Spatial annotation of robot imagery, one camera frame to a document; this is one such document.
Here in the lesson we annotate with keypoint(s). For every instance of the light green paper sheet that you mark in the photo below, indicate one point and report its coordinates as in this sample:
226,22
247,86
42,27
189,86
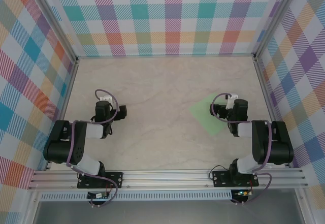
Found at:
203,114

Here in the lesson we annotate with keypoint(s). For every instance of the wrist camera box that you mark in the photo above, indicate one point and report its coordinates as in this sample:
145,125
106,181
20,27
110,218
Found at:
106,98
231,98

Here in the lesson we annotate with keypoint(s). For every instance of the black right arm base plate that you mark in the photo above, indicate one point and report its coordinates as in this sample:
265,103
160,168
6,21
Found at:
219,180

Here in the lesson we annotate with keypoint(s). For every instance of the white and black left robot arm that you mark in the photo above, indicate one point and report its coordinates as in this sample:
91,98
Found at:
63,147

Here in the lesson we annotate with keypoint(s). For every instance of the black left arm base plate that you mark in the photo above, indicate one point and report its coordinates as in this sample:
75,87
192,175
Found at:
116,179

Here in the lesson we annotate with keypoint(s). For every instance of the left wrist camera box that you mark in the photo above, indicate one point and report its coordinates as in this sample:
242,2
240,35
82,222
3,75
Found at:
106,98

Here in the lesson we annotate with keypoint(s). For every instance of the wide aluminium mounting rail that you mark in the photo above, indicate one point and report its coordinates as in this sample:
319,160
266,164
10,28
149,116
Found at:
165,179

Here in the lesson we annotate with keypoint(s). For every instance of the aluminium table edge rail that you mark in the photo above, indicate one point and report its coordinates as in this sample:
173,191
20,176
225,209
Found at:
66,94
270,107

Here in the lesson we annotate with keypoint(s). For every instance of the circuit board with green light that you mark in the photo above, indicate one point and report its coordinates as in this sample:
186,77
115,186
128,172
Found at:
242,193

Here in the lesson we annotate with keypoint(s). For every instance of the small black circuit board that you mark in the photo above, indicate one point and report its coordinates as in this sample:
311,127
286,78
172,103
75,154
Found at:
97,195

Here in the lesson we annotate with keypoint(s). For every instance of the grey metal sheet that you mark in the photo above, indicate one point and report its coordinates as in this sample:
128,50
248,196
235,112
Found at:
165,212

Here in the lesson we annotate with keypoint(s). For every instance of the aluminium frame post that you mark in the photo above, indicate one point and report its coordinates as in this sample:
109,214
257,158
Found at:
50,18
274,18

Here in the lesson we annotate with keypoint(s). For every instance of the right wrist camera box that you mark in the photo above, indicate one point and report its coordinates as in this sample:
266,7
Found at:
231,98

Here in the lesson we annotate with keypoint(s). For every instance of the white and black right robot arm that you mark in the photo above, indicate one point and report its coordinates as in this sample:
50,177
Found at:
275,145

